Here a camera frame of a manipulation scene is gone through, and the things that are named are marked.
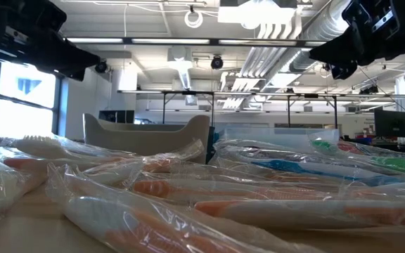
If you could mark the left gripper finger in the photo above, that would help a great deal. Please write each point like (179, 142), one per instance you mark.
(30, 24)
(73, 73)

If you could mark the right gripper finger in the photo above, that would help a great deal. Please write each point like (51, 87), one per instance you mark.
(371, 21)
(343, 71)

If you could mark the blue toothbrush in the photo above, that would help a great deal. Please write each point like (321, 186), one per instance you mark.
(280, 166)

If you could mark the black ceiling spotlight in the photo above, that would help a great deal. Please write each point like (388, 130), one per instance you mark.
(217, 63)
(101, 66)

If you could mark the window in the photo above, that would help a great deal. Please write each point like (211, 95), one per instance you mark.
(26, 105)

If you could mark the black computer monitor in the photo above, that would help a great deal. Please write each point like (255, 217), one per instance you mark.
(116, 116)
(392, 123)

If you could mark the clear plastic bin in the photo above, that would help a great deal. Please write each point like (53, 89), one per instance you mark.
(276, 135)

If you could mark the beige plastic bin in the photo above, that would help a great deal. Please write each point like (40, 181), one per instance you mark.
(146, 140)

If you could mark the long ceiling light bar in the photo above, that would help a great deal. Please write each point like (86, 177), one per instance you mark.
(171, 41)

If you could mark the white ceiling fixture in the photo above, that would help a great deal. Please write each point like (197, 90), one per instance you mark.
(255, 15)

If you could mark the white ceiling vent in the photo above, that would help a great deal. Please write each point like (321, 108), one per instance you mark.
(180, 63)

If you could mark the silver ventilation duct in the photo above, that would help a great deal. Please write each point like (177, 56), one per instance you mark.
(322, 28)

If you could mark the black workbench frame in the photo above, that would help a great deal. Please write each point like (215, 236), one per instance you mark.
(212, 105)

